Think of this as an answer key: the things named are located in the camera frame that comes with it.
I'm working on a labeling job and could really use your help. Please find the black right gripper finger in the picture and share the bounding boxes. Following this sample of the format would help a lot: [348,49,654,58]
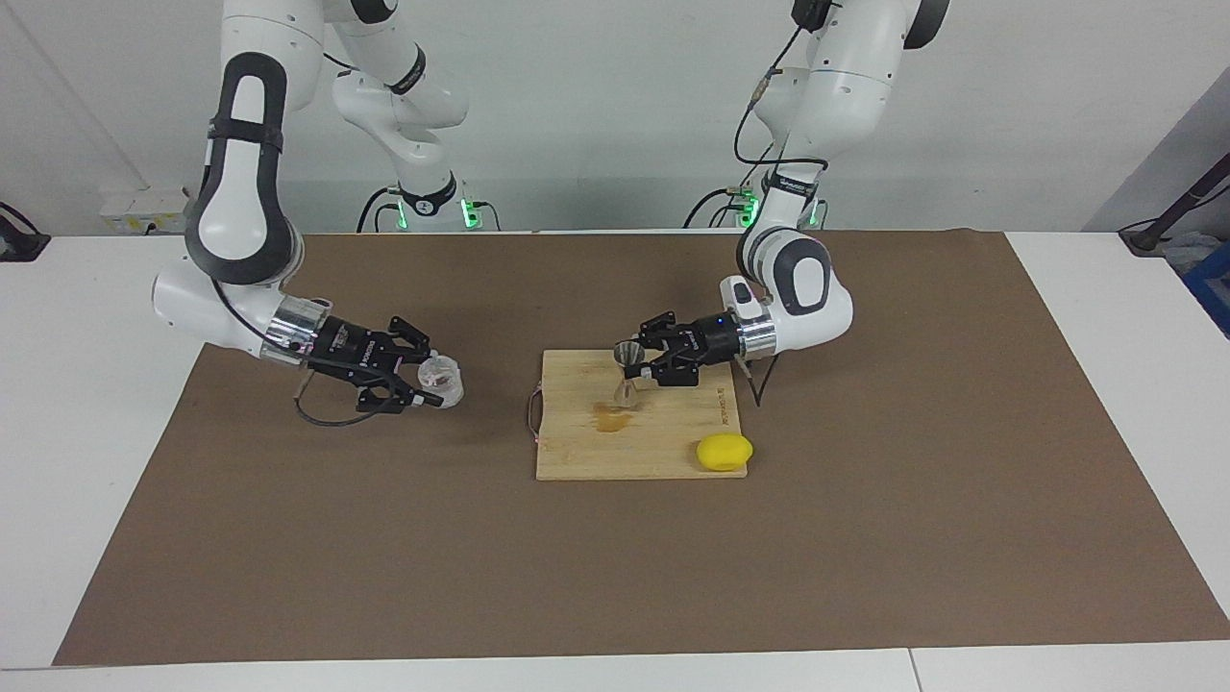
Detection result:
[355,374,446,415]
[383,314,432,365]

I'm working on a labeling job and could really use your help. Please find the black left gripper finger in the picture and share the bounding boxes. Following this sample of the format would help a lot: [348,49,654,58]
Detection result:
[645,353,701,389]
[635,311,685,351]

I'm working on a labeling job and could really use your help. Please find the steel double jigger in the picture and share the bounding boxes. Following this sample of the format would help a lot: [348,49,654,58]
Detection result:
[614,340,643,407]

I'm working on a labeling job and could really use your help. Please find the small clear glass cup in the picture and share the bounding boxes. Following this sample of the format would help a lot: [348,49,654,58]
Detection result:
[416,353,464,407]

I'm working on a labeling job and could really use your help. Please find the bamboo cutting board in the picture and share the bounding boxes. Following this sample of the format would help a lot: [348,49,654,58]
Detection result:
[527,348,749,481]

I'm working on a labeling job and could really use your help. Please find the yellow lemon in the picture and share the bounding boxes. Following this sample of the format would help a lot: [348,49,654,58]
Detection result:
[697,433,754,472]

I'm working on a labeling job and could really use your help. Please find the brown table mat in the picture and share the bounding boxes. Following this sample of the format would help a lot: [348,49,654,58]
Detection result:
[53,231,1230,666]

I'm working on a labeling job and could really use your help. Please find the black stand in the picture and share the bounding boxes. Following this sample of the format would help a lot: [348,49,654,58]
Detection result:
[1119,152,1230,256]

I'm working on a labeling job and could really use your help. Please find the blue crate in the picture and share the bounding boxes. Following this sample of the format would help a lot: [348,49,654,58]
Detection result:
[1180,240,1230,339]

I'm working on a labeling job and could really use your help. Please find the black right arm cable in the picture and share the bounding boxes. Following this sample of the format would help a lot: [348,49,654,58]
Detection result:
[295,365,403,428]

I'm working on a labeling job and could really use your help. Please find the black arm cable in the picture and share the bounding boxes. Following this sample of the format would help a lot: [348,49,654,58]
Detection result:
[295,365,403,428]
[734,27,829,408]

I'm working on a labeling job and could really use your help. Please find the black right base cable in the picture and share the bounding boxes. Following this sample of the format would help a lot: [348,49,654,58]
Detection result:
[357,187,405,233]

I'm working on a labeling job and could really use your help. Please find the black base cable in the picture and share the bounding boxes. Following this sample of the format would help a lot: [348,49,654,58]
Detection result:
[357,187,405,233]
[684,144,775,230]

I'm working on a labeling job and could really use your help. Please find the black left base cable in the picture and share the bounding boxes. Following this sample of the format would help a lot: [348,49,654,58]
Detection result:
[684,144,775,230]

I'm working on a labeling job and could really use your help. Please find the white wall socket box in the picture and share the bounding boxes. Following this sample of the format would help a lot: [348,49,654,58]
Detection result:
[101,187,198,235]

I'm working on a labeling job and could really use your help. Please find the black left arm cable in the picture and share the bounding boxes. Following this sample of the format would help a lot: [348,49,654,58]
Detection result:
[734,27,829,408]

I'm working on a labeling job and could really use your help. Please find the black clamp mount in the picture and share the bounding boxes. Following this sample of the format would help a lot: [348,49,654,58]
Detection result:
[0,202,51,262]

